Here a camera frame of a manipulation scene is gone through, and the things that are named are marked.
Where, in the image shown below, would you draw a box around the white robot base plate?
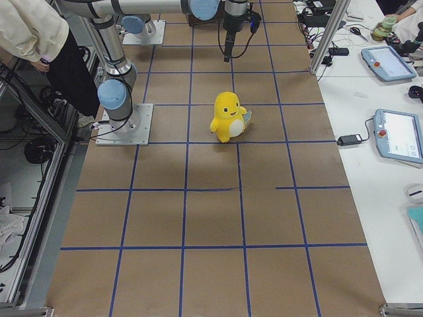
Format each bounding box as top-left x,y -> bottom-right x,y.
95,104 -> 153,147

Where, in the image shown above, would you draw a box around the blue teach pendant far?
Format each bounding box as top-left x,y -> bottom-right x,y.
361,46 -> 417,82

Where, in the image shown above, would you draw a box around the person in cream jacket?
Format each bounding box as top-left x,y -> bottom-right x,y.
1,1 -> 100,127

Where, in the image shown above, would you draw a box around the silver robot arm near drawer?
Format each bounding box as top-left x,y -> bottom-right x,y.
65,1 -> 262,62

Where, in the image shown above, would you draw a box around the blue teach pendant near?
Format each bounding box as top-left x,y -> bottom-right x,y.
373,109 -> 422,164

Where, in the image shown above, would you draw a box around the silver robot arm near plush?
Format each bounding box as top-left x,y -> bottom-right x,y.
82,15 -> 141,137

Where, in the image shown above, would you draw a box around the black scissors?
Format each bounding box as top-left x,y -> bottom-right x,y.
349,26 -> 368,42

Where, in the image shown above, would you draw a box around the black power adapter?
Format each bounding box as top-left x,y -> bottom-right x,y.
336,134 -> 363,146

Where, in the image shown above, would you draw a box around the black gripper near drawer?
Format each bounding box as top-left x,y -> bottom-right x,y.
223,30 -> 237,62

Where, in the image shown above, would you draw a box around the aluminium frame post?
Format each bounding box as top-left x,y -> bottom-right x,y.
309,0 -> 350,75

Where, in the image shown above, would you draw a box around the second white robot base plate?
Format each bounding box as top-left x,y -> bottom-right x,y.
122,17 -> 166,46

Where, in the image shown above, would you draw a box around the blue teach pendant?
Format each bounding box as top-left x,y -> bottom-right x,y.
361,46 -> 417,82
373,109 -> 422,164

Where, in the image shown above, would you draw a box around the yellow plush dinosaur toy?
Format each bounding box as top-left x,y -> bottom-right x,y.
210,92 -> 252,143

